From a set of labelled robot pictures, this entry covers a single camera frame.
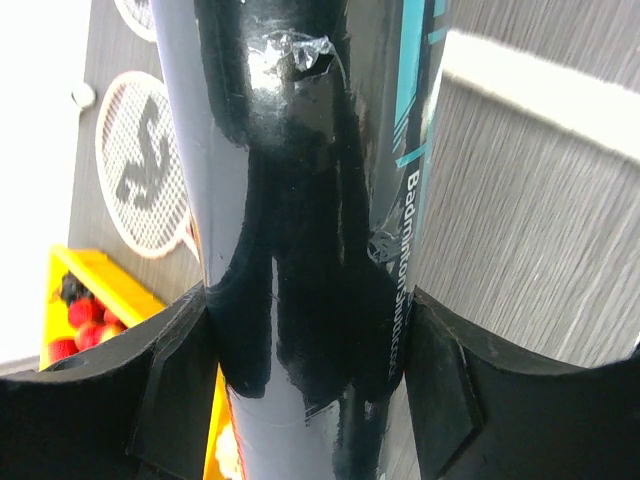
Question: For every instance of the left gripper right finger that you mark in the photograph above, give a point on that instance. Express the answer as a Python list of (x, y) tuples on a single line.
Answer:
[(483, 407)]

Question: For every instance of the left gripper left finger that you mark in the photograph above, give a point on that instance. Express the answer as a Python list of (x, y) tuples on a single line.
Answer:
[(134, 407)]

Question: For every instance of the black shuttlecock tube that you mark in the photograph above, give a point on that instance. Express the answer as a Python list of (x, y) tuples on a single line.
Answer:
[(304, 130)]

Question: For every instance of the left pink badminton racket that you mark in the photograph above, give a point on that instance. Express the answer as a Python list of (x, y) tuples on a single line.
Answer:
[(139, 169)]

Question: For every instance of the pink badminton racket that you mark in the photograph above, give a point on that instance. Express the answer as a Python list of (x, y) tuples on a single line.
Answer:
[(139, 169), (137, 15)]

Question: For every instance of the right pink badminton racket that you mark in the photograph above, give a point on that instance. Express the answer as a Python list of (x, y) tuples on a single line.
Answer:
[(137, 15)]

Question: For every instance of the yellow plastic bin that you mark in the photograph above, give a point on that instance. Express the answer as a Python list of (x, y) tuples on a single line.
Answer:
[(132, 303)]

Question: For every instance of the black grape bunch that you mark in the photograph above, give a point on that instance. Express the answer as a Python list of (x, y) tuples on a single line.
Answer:
[(72, 289)]

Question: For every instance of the white shuttlecock at back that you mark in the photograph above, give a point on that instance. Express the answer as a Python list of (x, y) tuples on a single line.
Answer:
[(83, 96)]

